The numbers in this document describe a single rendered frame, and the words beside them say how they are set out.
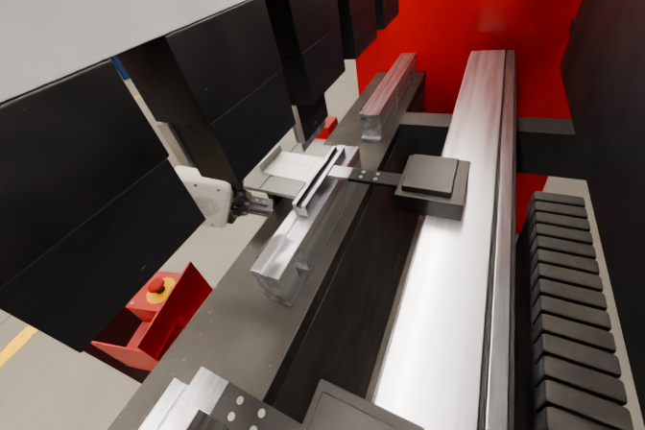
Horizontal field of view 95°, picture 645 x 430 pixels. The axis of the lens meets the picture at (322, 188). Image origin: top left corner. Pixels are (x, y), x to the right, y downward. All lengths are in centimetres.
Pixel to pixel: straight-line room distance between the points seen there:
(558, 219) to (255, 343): 50
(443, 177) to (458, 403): 32
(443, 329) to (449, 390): 6
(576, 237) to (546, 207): 5
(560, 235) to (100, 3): 52
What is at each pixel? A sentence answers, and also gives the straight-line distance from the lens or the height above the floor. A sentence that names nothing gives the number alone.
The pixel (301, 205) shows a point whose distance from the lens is 57.
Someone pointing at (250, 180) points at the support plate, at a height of 100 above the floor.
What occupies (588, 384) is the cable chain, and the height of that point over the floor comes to 104.
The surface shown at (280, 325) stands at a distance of 58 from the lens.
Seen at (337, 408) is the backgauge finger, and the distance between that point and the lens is 36.
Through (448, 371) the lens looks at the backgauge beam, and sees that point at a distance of 42.
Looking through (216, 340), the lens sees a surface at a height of 87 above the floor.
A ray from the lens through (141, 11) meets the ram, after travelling 29.
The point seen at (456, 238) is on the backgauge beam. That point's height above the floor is 98.
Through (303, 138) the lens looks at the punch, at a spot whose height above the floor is 111.
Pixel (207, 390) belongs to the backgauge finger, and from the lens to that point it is 44.
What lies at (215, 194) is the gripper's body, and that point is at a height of 109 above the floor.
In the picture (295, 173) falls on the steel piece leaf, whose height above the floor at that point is 100.
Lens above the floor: 138
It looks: 40 degrees down
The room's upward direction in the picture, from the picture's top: 13 degrees counter-clockwise
